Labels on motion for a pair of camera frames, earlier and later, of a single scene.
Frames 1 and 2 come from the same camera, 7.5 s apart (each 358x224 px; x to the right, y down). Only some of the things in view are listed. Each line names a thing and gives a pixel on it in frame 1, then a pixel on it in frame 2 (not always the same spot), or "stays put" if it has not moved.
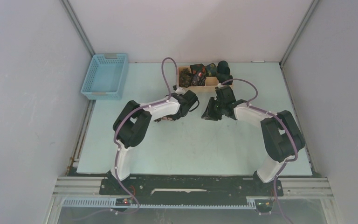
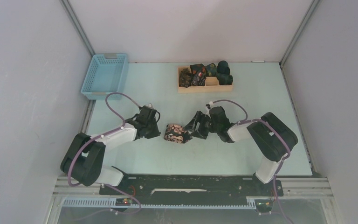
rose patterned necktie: x=165 y=118 -> x=175 y=133
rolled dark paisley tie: x=185 y=78 stays put
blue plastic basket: x=106 y=77 stays put
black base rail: x=189 y=191 stays put
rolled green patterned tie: x=211 y=70 stays put
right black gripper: x=209 y=114 -> x=191 y=126
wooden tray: x=211 y=83 stays put
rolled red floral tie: x=198 y=72 stays put
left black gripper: x=175 y=116 -> x=155 y=133
